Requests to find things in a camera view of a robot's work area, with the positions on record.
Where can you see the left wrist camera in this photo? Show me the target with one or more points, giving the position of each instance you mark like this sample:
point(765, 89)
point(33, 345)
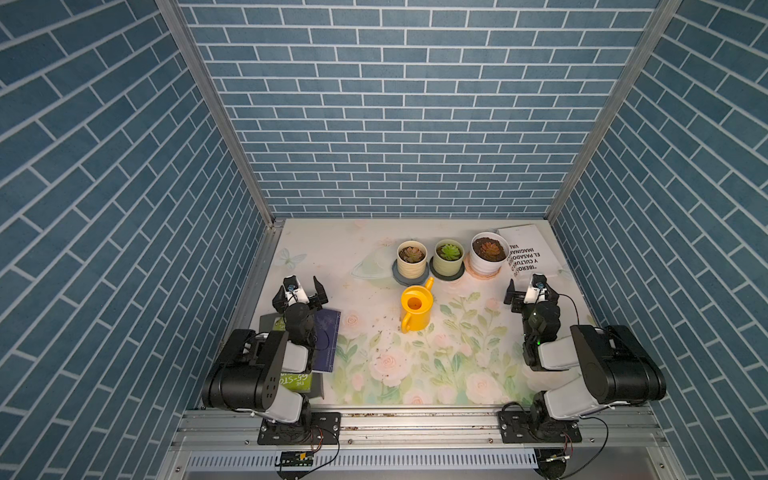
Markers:
point(294, 291)

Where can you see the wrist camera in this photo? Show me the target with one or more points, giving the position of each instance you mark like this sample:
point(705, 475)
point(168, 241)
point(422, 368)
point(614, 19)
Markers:
point(535, 290)
point(294, 291)

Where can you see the dark green saucer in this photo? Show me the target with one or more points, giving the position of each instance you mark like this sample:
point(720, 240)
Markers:
point(454, 278)

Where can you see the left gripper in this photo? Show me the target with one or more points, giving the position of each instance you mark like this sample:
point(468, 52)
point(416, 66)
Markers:
point(317, 299)

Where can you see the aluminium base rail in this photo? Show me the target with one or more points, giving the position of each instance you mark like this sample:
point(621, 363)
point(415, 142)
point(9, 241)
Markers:
point(421, 442)

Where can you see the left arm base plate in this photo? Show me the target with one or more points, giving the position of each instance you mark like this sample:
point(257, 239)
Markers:
point(320, 428)

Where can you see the dark blue book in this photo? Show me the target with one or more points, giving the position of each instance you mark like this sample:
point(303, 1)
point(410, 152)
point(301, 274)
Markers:
point(327, 324)

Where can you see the small green circuit board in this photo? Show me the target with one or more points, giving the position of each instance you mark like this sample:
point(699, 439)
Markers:
point(296, 459)

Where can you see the green cover book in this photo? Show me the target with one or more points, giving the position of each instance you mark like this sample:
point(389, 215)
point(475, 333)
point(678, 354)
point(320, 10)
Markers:
point(297, 381)

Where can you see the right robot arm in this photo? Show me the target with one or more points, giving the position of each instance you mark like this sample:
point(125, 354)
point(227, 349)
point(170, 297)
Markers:
point(614, 369)

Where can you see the dark grey saucer left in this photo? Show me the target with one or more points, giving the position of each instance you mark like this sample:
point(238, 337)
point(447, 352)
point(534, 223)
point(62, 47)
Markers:
point(409, 281)

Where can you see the white book black text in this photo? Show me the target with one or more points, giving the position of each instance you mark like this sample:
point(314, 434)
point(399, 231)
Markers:
point(529, 252)

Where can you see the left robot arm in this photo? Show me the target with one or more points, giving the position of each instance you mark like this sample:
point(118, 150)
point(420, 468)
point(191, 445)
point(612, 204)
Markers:
point(245, 377)

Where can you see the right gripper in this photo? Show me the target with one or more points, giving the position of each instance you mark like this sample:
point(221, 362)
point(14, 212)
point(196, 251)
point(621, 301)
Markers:
point(519, 299)

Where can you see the yellow plastic watering can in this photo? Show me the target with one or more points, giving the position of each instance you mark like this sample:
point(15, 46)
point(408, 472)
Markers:
point(416, 305)

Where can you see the pink saucer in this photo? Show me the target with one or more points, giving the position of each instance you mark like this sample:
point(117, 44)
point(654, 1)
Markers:
point(476, 275)

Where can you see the cream pot with succulent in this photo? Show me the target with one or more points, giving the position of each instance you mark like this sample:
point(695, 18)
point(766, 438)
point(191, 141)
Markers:
point(411, 259)

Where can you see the white pot with red succulent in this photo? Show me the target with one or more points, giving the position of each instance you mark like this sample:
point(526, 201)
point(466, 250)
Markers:
point(488, 252)

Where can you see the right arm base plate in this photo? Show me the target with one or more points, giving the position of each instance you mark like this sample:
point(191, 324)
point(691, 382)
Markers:
point(518, 426)

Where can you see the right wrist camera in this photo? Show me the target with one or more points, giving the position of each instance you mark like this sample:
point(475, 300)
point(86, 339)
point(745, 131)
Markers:
point(535, 290)

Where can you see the green pot with succulent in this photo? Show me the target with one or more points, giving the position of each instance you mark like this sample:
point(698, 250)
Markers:
point(448, 258)

